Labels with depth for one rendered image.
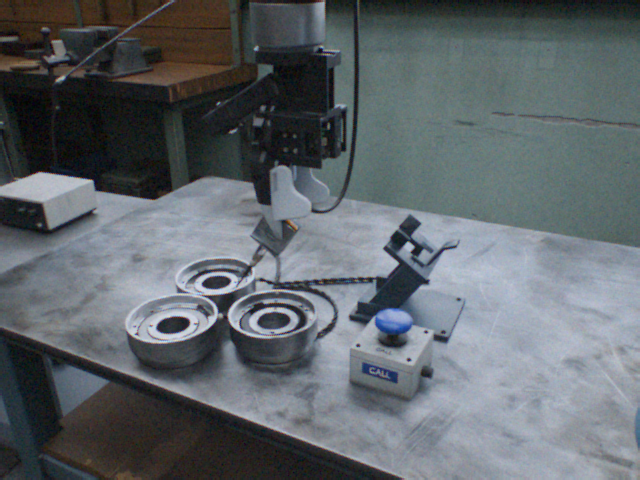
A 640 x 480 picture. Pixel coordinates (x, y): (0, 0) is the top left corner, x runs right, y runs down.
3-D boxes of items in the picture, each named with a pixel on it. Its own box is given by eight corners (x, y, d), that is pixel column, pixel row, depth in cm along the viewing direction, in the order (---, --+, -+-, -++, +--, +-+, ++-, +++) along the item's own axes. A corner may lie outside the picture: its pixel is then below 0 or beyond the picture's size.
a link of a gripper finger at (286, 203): (305, 253, 64) (306, 171, 60) (258, 244, 66) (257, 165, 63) (317, 244, 66) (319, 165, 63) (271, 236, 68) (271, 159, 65)
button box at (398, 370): (348, 382, 62) (349, 344, 60) (373, 347, 68) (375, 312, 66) (420, 405, 59) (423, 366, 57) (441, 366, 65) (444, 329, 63)
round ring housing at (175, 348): (146, 385, 62) (141, 353, 61) (119, 338, 70) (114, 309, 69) (235, 352, 68) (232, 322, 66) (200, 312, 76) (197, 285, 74)
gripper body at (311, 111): (319, 176, 59) (318, 54, 54) (247, 167, 63) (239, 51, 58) (347, 156, 66) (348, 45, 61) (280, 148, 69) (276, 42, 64)
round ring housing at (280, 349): (334, 349, 68) (334, 319, 66) (253, 379, 63) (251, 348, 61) (292, 309, 76) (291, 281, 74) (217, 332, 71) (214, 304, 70)
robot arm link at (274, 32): (234, 4, 56) (275, 0, 63) (238, 53, 58) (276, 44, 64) (304, 4, 53) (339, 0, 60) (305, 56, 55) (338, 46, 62)
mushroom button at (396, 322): (367, 359, 62) (368, 319, 60) (381, 339, 65) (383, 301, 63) (403, 369, 60) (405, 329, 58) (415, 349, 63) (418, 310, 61)
